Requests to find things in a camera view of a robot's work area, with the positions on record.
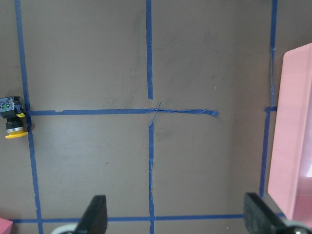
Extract yellow push button switch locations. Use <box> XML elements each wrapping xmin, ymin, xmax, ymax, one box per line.
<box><xmin>0</xmin><ymin>96</ymin><xmax>28</xmax><ymax>139</ymax></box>

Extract pink cube centre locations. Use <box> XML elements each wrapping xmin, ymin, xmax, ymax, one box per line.
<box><xmin>0</xmin><ymin>218</ymin><xmax>13</xmax><ymax>234</ymax></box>

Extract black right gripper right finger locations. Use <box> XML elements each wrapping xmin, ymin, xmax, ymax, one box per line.
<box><xmin>243</xmin><ymin>193</ymin><xmax>287</xmax><ymax>234</ymax></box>

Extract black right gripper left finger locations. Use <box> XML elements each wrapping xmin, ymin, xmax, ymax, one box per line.
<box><xmin>76</xmin><ymin>195</ymin><xmax>107</xmax><ymax>234</ymax></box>

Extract pink plastic bin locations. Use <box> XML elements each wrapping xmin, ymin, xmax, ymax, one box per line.
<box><xmin>268</xmin><ymin>44</ymin><xmax>312</xmax><ymax>226</ymax></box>

